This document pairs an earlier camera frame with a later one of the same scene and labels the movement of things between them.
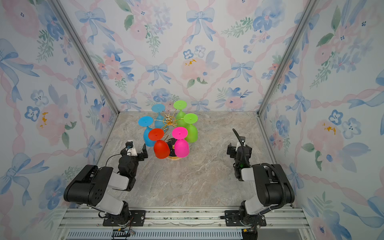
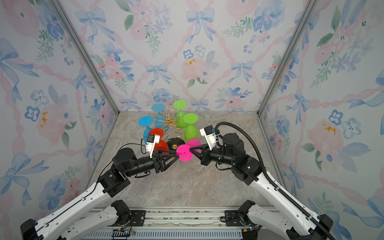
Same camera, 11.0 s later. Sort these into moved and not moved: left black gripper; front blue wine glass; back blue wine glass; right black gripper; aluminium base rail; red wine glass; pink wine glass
Moved: left black gripper; right black gripper; pink wine glass
Not moved: aluminium base rail; front blue wine glass; back blue wine glass; red wine glass
